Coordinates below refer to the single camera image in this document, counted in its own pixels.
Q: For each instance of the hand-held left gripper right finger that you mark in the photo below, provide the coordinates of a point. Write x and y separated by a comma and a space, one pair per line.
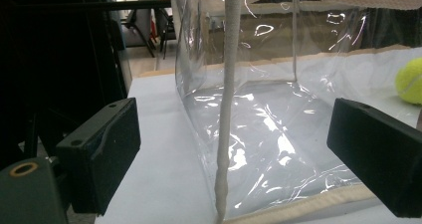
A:
378, 151

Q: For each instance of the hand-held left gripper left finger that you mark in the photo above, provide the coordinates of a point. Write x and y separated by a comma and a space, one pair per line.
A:
99, 157

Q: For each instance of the yellow tennis ball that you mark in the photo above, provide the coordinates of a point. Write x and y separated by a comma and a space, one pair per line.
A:
410, 82

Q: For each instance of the clear plastic bag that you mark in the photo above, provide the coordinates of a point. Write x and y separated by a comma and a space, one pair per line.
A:
265, 117

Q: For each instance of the black metal stand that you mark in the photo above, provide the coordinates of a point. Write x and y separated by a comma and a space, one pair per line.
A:
66, 51

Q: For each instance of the black office chair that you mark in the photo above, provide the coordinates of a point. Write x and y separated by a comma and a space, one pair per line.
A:
146, 25

